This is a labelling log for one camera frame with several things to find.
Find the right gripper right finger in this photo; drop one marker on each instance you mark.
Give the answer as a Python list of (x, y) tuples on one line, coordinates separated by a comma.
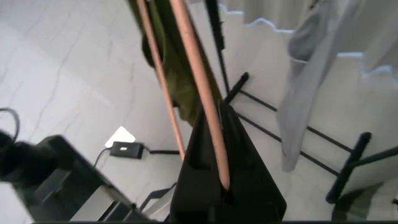
[(255, 193)]

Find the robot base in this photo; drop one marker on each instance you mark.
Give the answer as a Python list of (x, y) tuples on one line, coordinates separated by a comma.
[(71, 186)]

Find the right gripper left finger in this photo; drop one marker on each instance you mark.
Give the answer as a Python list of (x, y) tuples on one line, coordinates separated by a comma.
[(192, 186)]

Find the pink clothes hanger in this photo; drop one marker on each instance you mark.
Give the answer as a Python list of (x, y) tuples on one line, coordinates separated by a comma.
[(198, 71)]

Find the pale grey trousers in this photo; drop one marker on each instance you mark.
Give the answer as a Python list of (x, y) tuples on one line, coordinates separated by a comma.
[(298, 109)]

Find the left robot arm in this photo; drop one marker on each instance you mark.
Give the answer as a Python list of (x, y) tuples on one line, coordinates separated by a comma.
[(25, 158)]

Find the green garment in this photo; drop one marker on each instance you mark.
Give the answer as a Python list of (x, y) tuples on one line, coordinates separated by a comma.
[(174, 62)]

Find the black power adapter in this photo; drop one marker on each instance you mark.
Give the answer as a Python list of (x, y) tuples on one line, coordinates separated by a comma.
[(127, 150)]

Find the white curtain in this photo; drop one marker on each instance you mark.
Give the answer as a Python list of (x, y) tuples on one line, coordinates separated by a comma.
[(273, 12)]

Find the black clothes rack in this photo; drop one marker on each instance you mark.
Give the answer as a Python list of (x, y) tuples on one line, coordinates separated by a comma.
[(348, 168)]

